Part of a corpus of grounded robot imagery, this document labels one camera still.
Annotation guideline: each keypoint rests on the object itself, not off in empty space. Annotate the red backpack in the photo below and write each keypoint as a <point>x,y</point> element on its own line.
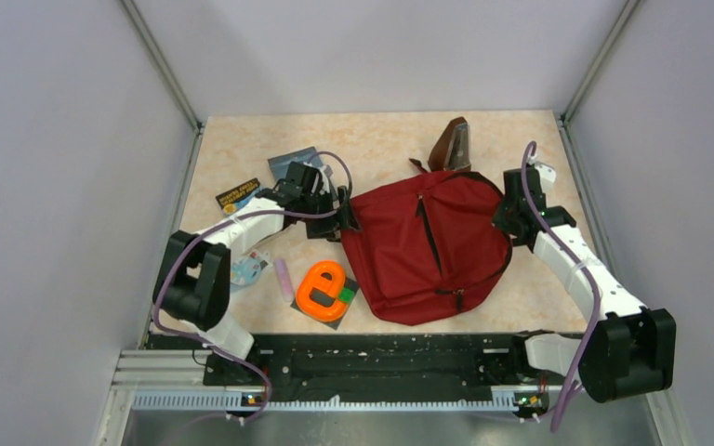
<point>426,248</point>

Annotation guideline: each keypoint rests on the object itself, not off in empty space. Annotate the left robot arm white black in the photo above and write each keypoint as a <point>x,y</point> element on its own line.
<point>193,290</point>

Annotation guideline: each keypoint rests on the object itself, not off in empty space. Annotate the dark blue paperback book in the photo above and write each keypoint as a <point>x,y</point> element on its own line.
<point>279,164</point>

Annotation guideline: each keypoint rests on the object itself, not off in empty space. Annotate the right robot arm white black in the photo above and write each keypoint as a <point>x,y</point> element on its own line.
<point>628,349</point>

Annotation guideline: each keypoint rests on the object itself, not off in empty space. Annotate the orange plastic letter toy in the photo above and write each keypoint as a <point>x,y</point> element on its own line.
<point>326,275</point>

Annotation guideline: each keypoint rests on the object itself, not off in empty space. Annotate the aluminium frame post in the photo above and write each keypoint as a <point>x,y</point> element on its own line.
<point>624,18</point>
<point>160,63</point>

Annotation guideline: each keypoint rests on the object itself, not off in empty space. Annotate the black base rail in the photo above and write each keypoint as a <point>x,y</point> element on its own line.
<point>382,372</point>

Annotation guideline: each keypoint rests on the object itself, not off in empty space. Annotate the aluminium frame post right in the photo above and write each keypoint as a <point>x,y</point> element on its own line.
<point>624,18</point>

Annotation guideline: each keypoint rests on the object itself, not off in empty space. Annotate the pink eraser stick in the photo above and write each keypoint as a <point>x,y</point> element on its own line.
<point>284,280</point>

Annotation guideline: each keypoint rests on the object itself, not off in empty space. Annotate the colourful illustrated children's book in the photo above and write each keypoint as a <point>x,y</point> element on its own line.
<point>232,200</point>

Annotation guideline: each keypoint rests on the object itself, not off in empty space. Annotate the brown wooden metronome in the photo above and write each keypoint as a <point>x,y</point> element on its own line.
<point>451,151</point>

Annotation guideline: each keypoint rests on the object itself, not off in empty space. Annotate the aluminium frame post left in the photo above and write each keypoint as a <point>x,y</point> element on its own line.
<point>160,63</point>

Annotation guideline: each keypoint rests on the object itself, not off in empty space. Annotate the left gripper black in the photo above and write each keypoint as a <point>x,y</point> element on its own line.
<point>325,229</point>

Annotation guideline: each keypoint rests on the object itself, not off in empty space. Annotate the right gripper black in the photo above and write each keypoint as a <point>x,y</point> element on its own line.
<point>498,218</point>

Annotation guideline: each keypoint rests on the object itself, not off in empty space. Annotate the green toy block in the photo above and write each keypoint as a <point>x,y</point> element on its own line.
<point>346,295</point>

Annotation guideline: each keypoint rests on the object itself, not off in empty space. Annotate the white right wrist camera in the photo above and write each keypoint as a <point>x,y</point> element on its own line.
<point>547,175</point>

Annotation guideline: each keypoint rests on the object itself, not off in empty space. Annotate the light blue blister pack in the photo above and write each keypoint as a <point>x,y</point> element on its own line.
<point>247,269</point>

